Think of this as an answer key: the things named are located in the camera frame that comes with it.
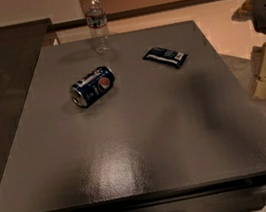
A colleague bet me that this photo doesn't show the blue pepsi can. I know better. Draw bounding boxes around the blue pepsi can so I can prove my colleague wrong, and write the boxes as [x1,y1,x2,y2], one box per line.
[70,66,115,108]

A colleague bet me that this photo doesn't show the dark blue snack packet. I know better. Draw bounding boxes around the dark blue snack packet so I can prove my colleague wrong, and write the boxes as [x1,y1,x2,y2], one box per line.
[143,47,188,68]

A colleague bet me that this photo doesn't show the clear plastic water bottle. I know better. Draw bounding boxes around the clear plastic water bottle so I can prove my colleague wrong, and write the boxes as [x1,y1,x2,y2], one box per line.
[83,0,111,54]

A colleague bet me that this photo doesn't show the dark side counter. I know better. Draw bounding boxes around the dark side counter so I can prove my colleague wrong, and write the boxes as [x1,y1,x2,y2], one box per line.
[0,18,51,183]

